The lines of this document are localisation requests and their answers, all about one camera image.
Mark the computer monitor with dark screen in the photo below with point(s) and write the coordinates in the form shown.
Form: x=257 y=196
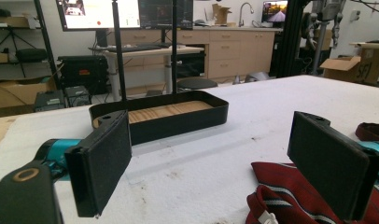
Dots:
x=161 y=14

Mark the black hard case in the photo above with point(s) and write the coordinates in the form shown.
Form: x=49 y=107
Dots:
x=83 y=73

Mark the grey robot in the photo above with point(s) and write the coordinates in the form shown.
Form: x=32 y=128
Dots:
x=329 y=12

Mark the small monitor with sunset picture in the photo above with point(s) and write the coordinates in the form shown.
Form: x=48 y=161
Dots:
x=274 y=11

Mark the black keyboard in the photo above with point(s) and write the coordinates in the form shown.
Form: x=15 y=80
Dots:
x=134 y=48

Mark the black metal shelf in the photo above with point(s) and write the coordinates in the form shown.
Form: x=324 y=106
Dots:
x=43 y=31

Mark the dark red striped tie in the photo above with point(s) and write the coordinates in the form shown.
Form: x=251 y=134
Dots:
x=271 y=174

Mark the white desk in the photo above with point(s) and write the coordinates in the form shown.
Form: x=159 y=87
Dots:
x=147 y=52

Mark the metal faucet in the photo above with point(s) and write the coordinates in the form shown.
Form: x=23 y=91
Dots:
x=242 y=15

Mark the black tray with wooden bottom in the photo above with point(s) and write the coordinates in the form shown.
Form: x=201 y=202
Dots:
x=178 y=126

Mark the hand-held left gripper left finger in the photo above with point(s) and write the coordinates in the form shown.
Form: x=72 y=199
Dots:
x=99 y=168

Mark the thin black stand pole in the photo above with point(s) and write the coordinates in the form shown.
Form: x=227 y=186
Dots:
x=119 y=56
x=174 y=46

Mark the flat cardboard box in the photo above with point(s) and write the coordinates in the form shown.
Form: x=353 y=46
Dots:
x=19 y=91

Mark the black metal frame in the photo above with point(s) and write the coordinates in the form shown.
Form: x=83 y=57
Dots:
x=290 y=37

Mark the computer monitor with white screen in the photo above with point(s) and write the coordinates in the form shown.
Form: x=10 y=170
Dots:
x=97 y=12

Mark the small open cardboard box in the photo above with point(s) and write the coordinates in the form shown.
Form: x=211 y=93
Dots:
x=221 y=14

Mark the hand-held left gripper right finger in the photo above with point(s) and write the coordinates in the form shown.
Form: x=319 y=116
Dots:
x=330 y=168

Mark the large open cardboard box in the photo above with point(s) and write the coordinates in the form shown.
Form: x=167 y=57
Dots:
x=358 y=67

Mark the black round stool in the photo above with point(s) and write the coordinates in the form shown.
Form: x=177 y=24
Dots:
x=197 y=83

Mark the bench power supply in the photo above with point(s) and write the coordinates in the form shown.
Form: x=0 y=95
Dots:
x=78 y=96
x=49 y=101

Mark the white foam mat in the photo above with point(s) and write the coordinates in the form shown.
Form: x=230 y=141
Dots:
x=193 y=174

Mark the light wooden cabinet row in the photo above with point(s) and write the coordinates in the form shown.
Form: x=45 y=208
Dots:
x=240 y=49

